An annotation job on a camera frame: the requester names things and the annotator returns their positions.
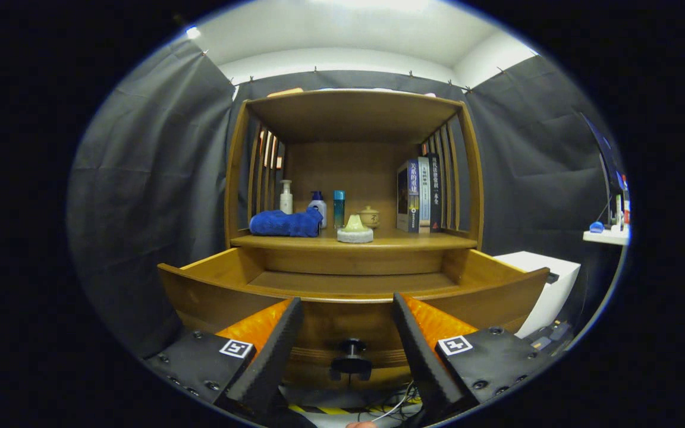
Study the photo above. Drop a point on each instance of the dark monitor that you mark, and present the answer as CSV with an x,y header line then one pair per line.
x,y
607,148

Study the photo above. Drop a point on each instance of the white pump bottle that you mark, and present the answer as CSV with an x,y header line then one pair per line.
x,y
286,201

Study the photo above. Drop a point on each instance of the book with black spine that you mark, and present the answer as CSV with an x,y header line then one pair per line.
x,y
434,190

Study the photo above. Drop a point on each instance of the book with pale spine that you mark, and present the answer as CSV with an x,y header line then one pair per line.
x,y
424,193

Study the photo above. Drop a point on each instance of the ceiling light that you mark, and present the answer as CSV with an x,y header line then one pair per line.
x,y
192,32

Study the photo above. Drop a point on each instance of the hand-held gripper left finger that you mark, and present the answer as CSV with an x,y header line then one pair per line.
x,y
274,356

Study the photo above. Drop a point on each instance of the wooden countertop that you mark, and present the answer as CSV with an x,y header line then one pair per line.
x,y
414,239

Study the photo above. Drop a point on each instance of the wooden cabinet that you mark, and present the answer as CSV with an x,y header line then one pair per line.
x,y
348,166

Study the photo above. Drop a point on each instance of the blue towel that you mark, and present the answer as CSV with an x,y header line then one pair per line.
x,y
286,224

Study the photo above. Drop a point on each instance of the white side shelf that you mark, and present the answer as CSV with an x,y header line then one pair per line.
x,y
604,236

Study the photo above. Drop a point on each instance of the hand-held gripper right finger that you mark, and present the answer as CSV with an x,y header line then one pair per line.
x,y
420,356

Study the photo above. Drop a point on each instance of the white bottle with blue cap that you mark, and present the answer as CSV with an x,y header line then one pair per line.
x,y
319,209

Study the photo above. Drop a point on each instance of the thick book with blue spine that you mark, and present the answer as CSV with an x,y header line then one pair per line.
x,y
408,196

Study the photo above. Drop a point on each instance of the beige lidded teacup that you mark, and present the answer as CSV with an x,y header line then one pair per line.
x,y
370,217

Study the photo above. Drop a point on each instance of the black round drawer knob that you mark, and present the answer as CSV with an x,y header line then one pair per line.
x,y
351,359

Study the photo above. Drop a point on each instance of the wooden drawer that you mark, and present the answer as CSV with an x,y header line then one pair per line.
x,y
342,282

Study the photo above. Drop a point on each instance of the small blue object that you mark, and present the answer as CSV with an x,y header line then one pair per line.
x,y
596,227

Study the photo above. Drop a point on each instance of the teal blue bottle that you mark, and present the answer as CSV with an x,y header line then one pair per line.
x,y
339,208

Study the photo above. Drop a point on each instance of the yellow black floor tape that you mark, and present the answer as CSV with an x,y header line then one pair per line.
x,y
324,410

